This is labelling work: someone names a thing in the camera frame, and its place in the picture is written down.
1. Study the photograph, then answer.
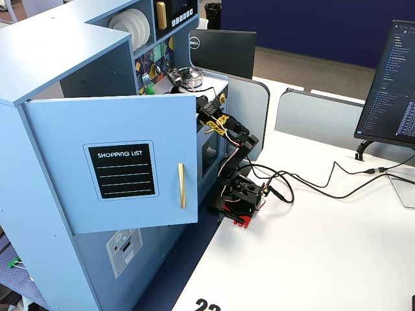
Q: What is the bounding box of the monitor showing code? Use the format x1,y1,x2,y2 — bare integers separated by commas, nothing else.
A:
353,19,415,150

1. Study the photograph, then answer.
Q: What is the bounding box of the colourful geometric backsplash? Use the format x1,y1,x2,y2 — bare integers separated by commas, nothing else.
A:
134,36,175,95

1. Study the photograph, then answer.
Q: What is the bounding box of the gray desk divider panel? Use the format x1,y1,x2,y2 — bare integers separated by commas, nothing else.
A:
274,89,415,159
197,69,270,163

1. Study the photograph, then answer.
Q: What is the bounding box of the yellow tape label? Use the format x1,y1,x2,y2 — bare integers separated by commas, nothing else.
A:
206,115,230,135

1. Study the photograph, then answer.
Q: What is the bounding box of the shopping list decal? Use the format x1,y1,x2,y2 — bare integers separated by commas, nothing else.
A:
83,139,160,202

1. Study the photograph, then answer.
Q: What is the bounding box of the gray pot with clear lid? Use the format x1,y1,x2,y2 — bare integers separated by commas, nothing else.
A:
178,67,204,90

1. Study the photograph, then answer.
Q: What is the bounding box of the black trash bin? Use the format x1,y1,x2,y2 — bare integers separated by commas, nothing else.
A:
204,2,222,30

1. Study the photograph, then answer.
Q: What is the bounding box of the black cable with connector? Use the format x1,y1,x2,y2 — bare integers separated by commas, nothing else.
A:
251,161,415,189

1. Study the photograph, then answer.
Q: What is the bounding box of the gold straight door handle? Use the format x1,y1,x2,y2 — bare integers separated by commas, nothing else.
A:
177,163,187,209

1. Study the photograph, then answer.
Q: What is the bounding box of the toy microwave with gold handle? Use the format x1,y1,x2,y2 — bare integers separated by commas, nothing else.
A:
154,0,198,40

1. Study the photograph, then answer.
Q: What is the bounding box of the black monitor stand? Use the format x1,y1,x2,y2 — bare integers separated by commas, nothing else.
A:
355,139,377,161

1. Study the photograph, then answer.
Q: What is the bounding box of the red white servo wire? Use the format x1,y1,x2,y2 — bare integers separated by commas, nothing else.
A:
217,131,244,178

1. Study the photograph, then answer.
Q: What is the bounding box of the light blue toy kitchen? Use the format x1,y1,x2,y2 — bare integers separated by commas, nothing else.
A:
0,0,230,311

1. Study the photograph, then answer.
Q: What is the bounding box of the gold microwave handle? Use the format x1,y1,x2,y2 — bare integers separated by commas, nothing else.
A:
156,1,168,30

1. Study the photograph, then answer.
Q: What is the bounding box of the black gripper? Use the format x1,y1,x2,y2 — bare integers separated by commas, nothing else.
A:
196,95,228,126

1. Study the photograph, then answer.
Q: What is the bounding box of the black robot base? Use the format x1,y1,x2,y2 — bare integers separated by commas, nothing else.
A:
220,174,267,215

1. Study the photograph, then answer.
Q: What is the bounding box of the white toy plate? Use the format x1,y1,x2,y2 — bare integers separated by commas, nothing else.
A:
119,9,145,52
129,8,152,49
108,12,134,52

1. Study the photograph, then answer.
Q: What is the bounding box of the black Dell monitor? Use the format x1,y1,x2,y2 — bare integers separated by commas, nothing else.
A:
189,29,257,80

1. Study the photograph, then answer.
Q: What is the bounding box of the blue cabinet door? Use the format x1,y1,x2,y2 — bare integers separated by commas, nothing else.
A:
21,93,199,235

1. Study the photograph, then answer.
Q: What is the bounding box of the red table clamp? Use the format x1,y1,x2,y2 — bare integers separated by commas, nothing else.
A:
209,203,260,230

